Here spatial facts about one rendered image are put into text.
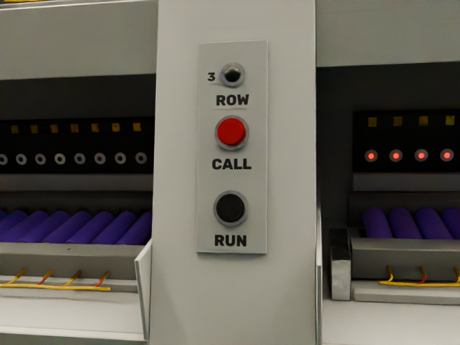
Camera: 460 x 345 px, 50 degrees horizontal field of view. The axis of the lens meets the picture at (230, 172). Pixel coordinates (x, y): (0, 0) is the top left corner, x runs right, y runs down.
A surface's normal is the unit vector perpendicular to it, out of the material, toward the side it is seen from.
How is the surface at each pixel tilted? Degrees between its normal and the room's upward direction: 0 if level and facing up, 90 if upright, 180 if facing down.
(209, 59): 90
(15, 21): 112
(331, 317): 22
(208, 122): 90
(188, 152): 90
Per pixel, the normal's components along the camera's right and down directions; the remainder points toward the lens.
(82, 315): -0.05, -0.96
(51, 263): -0.17, 0.29
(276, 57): -0.18, -0.10
